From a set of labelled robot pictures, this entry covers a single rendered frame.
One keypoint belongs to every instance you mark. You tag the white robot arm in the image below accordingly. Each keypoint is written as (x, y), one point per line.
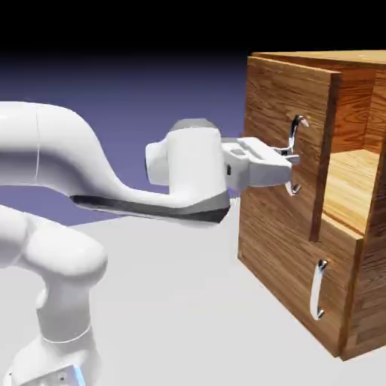
(69, 150)

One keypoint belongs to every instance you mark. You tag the light wood cabinet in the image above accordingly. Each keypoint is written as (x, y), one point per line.
(371, 271)

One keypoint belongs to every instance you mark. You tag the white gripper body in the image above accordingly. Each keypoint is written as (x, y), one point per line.
(267, 172)

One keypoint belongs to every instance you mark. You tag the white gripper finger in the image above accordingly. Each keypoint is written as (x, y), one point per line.
(280, 150)
(293, 159)

